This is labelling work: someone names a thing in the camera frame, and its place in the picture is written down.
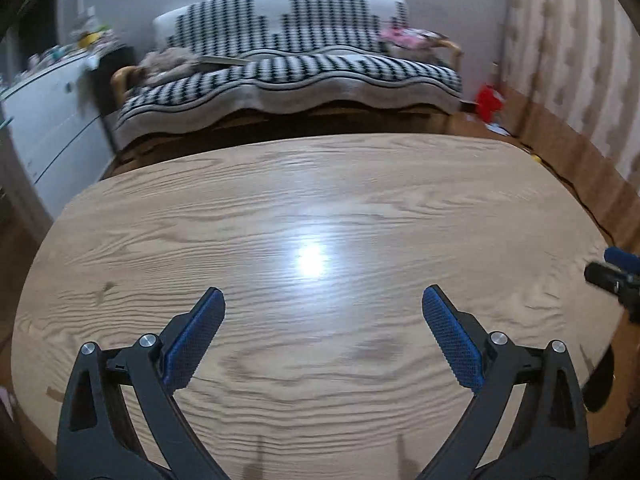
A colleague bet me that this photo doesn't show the wooden frame sofa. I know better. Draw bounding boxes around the wooden frame sofa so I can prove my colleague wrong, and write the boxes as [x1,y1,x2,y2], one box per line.
[111,0,463,147]

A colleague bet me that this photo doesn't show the pink plush cushion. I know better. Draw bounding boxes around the pink plush cushion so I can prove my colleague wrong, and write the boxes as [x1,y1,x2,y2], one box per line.
[379,26,449,49]

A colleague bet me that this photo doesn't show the row of small toiletries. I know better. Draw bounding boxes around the row of small toiletries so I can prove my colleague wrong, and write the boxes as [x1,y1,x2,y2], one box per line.
[27,45,76,69]

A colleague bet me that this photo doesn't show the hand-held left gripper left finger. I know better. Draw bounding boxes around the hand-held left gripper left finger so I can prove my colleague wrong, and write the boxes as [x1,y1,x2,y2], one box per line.
[56,287,227,480]

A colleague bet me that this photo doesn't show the white drawer cabinet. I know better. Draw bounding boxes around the white drawer cabinet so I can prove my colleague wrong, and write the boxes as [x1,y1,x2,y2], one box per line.
[0,55,116,219]

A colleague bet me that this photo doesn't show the brown crumpled clothes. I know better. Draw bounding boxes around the brown crumpled clothes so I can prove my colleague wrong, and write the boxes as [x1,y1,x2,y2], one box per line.
[137,47,201,84]

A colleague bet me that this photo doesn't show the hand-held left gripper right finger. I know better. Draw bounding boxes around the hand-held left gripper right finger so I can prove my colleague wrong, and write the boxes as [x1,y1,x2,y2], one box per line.
[421,284,588,480]

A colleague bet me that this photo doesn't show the beige patterned curtain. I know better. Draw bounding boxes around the beige patterned curtain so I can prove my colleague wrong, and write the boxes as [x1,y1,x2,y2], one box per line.
[500,0,640,182]

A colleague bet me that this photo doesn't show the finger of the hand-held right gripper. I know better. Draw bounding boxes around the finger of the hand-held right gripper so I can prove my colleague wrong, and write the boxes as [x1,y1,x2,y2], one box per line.
[603,246,640,269]
[584,260,640,307]

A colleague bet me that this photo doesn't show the red bag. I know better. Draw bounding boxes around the red bag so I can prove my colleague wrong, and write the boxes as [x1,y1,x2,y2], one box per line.
[475,85,505,121]

